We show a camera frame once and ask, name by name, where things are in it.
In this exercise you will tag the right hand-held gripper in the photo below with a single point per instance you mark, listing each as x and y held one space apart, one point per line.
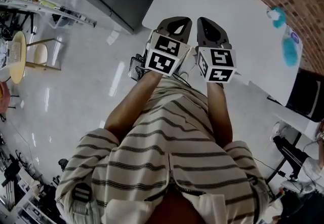
220 66

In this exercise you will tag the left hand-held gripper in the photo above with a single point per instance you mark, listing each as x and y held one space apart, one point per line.
162 58

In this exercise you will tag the person's right forearm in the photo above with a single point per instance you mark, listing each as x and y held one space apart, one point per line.
220 114

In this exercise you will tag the person's left forearm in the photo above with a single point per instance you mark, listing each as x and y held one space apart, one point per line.
129 114

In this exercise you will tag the white desk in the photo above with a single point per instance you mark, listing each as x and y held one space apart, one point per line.
253 40

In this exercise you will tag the teal duster in plastic bag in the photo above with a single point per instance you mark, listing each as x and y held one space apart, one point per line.
291 50

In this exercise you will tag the black chair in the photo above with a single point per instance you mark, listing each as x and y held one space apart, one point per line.
306 96

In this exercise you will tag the white metal shelf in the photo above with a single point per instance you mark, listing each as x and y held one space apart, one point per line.
50 7

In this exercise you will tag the person's striped shirt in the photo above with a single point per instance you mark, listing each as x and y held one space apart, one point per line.
167 162

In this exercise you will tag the yellow stool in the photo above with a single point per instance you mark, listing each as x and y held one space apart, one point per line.
40 54

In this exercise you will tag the round yellow table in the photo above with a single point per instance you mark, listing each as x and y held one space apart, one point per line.
19 66

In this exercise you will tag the white perforated box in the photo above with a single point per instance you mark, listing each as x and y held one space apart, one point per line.
12 53

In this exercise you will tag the pink bag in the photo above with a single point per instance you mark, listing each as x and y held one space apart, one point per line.
3 96

